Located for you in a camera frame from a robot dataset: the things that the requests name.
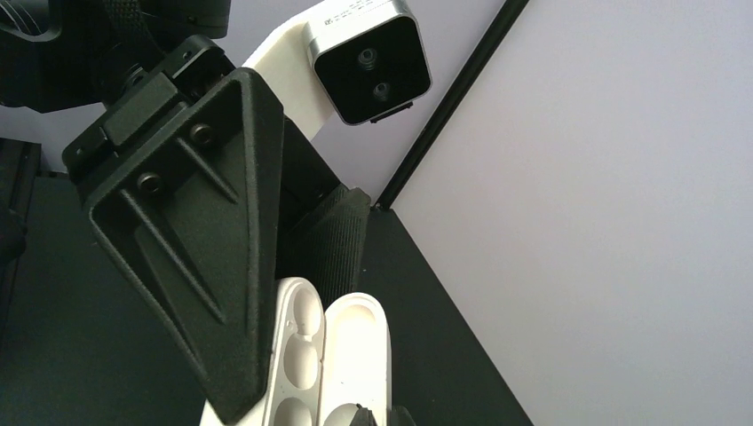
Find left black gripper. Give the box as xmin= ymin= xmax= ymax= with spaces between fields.
xmin=61 ymin=34 xmax=343 ymax=426

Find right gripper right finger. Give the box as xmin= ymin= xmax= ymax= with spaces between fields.
xmin=390 ymin=406 xmax=416 ymax=426

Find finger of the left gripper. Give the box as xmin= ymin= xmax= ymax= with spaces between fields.
xmin=276 ymin=185 xmax=371 ymax=307

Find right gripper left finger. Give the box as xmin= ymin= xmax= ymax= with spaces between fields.
xmin=352 ymin=405 xmax=377 ymax=426

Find white oval case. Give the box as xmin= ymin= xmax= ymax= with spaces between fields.
xmin=197 ymin=277 xmax=392 ymax=425

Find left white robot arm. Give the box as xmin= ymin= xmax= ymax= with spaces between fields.
xmin=1 ymin=1 xmax=345 ymax=424

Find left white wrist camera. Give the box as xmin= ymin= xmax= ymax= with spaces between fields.
xmin=243 ymin=0 xmax=432 ymax=139

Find black left frame post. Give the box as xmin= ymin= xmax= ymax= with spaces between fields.
xmin=375 ymin=0 xmax=528 ymax=210

